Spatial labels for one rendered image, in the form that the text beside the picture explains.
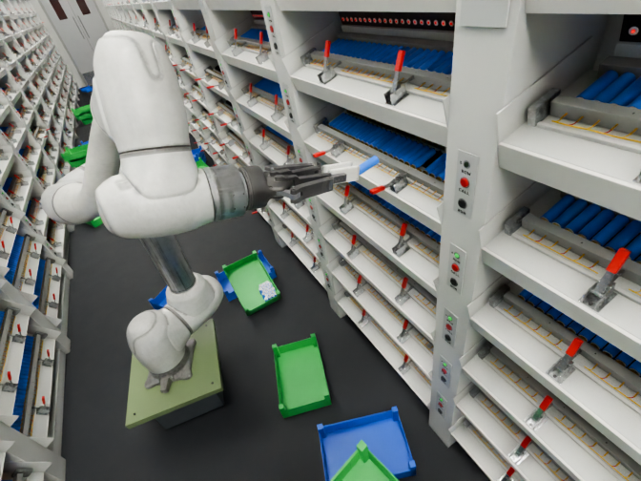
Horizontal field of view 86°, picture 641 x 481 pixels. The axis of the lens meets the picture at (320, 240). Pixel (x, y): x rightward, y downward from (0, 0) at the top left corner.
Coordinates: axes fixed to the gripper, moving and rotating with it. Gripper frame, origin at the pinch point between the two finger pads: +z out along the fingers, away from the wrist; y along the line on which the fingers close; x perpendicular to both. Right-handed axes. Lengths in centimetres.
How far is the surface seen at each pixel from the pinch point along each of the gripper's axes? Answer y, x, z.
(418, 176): 1.9, -2.9, 19.7
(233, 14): -117, 25, 17
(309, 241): -69, -66, 32
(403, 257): 0.6, -26.8, 22.0
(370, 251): -23, -43, 31
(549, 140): 29.1, 13.4, 13.8
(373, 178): -9.6, -7.6, 16.5
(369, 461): 25, -66, -1
